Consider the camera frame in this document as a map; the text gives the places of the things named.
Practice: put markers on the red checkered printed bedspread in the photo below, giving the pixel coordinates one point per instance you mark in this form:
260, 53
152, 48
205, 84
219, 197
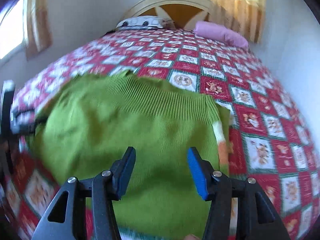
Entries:
250, 92

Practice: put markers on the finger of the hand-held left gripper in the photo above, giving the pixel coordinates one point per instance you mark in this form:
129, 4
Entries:
8, 105

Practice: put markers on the yellow side window curtain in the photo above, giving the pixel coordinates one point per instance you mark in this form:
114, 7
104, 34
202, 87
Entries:
37, 20

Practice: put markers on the green orange striped knit sweater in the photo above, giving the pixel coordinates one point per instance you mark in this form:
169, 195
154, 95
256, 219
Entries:
130, 135

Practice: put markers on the cream wooden headboard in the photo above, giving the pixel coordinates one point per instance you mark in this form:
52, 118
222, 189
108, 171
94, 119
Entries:
172, 10

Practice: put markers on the pink pillow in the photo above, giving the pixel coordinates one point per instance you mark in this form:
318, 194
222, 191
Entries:
220, 33

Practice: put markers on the side window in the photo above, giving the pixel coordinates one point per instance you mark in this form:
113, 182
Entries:
12, 25

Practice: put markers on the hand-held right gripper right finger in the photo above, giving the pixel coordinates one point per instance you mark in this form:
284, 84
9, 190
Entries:
198, 177

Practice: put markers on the white patterned pillow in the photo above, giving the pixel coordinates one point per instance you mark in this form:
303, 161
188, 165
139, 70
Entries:
141, 22

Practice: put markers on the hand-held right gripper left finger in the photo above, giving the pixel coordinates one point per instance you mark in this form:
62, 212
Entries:
125, 177

